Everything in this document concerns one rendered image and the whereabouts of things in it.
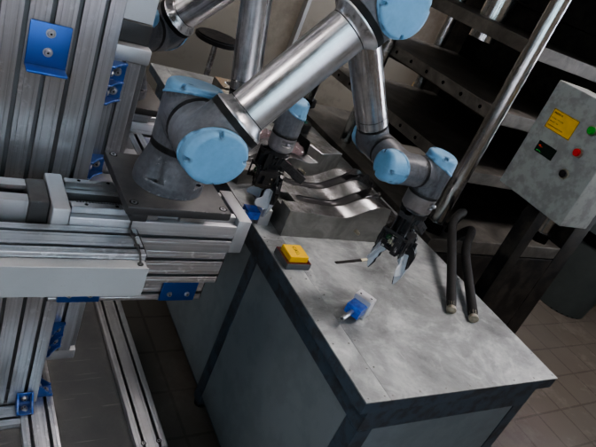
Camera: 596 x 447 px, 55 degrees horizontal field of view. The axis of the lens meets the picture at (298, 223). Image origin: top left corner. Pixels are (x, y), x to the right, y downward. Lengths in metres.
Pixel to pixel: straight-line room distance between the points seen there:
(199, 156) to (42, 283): 0.36
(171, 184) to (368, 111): 0.47
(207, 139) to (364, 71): 0.42
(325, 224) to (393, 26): 0.86
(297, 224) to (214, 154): 0.75
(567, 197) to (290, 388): 1.10
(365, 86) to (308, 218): 0.57
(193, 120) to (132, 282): 0.34
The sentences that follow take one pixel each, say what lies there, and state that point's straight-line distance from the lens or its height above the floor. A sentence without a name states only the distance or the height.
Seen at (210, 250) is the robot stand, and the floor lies 0.91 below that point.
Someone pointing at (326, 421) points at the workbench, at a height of 0.60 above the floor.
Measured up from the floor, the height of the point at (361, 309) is 0.84.
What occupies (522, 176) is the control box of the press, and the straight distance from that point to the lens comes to 2.18.
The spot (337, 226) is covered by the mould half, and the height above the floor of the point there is 0.85.
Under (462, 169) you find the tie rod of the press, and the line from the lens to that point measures 2.19.
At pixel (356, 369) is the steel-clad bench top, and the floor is 0.80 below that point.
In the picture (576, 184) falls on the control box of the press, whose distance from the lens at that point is 2.07.
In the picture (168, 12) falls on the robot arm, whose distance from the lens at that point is 1.67.
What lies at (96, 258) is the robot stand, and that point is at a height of 0.95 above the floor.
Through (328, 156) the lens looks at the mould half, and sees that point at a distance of 2.18.
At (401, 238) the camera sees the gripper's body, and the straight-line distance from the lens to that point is 1.38.
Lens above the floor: 1.61
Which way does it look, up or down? 26 degrees down
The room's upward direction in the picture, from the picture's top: 24 degrees clockwise
